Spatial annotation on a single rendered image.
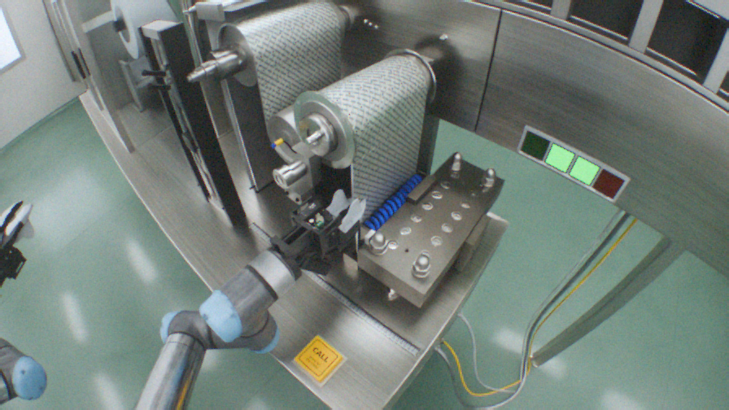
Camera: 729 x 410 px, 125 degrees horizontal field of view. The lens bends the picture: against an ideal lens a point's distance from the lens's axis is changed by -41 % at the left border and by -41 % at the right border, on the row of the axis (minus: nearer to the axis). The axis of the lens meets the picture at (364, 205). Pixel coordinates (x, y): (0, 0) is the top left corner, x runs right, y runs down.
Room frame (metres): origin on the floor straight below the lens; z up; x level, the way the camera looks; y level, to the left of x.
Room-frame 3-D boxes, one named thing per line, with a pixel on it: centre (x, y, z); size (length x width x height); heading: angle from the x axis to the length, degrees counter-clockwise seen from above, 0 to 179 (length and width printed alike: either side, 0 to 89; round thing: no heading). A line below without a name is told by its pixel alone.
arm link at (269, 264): (0.26, 0.15, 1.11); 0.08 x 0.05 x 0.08; 51
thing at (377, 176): (0.51, -0.05, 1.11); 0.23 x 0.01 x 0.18; 141
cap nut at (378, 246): (0.37, -0.03, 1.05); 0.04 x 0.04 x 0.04
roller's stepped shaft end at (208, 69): (0.55, 0.31, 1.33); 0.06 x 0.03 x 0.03; 141
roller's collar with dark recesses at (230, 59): (0.60, 0.28, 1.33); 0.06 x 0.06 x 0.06; 51
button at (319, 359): (0.18, 0.09, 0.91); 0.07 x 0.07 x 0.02; 51
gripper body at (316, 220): (0.32, 0.10, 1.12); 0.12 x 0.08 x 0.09; 141
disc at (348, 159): (0.46, 0.07, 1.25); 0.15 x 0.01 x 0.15; 51
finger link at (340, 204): (0.42, 0.05, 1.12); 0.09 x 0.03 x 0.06; 142
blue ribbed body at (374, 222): (0.50, -0.07, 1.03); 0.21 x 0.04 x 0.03; 141
